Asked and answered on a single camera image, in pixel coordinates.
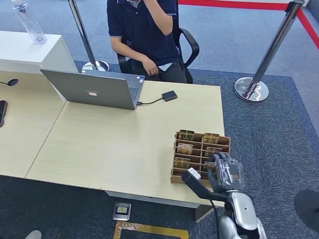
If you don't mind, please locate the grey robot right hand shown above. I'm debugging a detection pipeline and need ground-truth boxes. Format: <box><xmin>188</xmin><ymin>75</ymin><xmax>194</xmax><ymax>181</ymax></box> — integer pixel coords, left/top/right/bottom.
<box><xmin>207</xmin><ymin>152</ymin><xmax>246</xmax><ymax>194</ymax></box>

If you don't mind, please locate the person's right hand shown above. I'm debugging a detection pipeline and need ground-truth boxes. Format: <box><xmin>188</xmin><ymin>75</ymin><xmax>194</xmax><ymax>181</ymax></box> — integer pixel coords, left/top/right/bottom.
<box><xmin>141</xmin><ymin>57</ymin><xmax>160</xmax><ymax>78</ymax></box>

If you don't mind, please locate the person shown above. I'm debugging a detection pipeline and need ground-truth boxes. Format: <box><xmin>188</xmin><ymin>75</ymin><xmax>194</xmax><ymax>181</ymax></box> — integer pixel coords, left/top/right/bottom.
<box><xmin>107</xmin><ymin>0</ymin><xmax>187</xmax><ymax>84</ymax></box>

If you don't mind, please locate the wooden card holder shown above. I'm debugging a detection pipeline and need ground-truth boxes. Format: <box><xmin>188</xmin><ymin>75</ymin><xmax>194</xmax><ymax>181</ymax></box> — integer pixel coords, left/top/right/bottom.
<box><xmin>170</xmin><ymin>129</ymin><xmax>231</xmax><ymax>189</ymax></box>

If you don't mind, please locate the black external hard drive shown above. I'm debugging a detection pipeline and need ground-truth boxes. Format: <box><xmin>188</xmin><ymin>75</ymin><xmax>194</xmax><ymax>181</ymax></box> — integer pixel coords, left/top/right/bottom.
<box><xmin>161</xmin><ymin>91</ymin><xmax>178</xmax><ymax>102</ymax></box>

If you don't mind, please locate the black office chair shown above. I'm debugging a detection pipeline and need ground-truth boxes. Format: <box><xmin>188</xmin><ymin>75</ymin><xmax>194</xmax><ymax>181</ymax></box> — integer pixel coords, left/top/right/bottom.
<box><xmin>117</xmin><ymin>0</ymin><xmax>200</xmax><ymax>85</ymax></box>

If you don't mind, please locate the dark grey carpet mat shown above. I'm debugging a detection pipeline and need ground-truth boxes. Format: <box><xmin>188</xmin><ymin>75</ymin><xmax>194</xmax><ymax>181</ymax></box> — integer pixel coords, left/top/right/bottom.
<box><xmin>0</xmin><ymin>61</ymin><xmax>319</xmax><ymax>239</ymax></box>

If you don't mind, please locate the grey laptop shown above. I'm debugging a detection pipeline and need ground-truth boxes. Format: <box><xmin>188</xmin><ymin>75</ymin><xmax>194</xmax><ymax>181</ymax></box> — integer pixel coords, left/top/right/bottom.
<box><xmin>40</xmin><ymin>68</ymin><xmax>145</xmax><ymax>111</ymax></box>

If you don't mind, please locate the black round base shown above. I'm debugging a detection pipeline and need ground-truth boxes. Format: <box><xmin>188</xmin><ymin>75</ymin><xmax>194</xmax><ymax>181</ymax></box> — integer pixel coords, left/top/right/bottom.
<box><xmin>294</xmin><ymin>189</ymin><xmax>319</xmax><ymax>233</ymax></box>

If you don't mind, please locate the yellow floor tape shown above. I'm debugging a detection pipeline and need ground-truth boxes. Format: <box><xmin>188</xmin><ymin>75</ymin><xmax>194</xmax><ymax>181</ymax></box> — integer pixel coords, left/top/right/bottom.
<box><xmin>113</xmin><ymin>221</ymin><xmax>190</xmax><ymax>239</ymax></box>

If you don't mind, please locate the red barrier belt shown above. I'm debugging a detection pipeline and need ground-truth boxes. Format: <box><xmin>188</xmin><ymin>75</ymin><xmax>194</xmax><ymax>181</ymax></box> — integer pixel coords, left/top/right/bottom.
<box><xmin>296</xmin><ymin>7</ymin><xmax>319</xmax><ymax>51</ymax></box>
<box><xmin>178</xmin><ymin>0</ymin><xmax>291</xmax><ymax>11</ymax></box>

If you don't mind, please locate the metal floor socket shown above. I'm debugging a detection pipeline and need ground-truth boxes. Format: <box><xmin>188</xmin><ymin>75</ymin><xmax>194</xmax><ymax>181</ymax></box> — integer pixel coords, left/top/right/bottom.
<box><xmin>113</xmin><ymin>202</ymin><xmax>132</xmax><ymax>221</ymax></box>

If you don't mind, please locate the clear plastic water bottle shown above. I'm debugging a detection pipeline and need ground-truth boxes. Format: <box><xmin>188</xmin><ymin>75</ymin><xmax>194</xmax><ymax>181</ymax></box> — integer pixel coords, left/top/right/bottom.
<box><xmin>11</xmin><ymin>0</ymin><xmax>48</xmax><ymax>45</ymax></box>

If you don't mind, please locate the white cabinet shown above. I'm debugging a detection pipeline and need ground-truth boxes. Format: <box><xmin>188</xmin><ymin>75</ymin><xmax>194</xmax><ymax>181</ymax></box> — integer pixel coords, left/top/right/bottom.
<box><xmin>0</xmin><ymin>30</ymin><xmax>79</xmax><ymax>75</ymax></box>

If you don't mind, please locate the black round desk disc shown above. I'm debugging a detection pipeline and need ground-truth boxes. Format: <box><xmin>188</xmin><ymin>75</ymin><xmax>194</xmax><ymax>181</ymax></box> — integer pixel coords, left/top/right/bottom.
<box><xmin>0</xmin><ymin>78</ymin><xmax>20</xmax><ymax>88</ymax></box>

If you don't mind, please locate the black desk device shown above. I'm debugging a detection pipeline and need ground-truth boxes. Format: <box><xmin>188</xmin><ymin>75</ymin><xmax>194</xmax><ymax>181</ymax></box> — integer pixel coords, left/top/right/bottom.
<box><xmin>0</xmin><ymin>100</ymin><xmax>8</xmax><ymax>128</ymax></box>

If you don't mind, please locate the pale shoe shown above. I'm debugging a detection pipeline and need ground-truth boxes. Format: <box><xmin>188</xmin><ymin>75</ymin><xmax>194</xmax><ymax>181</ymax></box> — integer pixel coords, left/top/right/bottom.
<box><xmin>25</xmin><ymin>230</ymin><xmax>42</xmax><ymax>239</ymax></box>

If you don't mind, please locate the black hard drive cable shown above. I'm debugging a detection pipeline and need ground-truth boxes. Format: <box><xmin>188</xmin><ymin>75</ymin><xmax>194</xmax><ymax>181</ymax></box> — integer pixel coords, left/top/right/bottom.
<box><xmin>136</xmin><ymin>96</ymin><xmax>163</xmax><ymax>106</ymax></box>

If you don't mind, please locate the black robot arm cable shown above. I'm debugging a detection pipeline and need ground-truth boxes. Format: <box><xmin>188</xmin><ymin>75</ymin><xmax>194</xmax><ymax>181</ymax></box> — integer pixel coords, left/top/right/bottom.
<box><xmin>209</xmin><ymin>198</ymin><xmax>221</xmax><ymax>239</ymax></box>

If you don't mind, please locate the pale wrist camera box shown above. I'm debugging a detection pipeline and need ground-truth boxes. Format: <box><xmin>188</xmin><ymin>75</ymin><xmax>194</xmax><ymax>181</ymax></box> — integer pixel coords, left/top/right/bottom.
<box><xmin>181</xmin><ymin>167</ymin><xmax>227</xmax><ymax>202</ymax></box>

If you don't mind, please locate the chrome stanchion post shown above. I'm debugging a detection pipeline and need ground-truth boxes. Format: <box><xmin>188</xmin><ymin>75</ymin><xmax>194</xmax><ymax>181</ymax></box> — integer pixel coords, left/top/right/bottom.
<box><xmin>234</xmin><ymin>0</ymin><xmax>306</xmax><ymax>103</ymax></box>
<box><xmin>68</xmin><ymin>0</ymin><xmax>110</xmax><ymax>74</ymax></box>

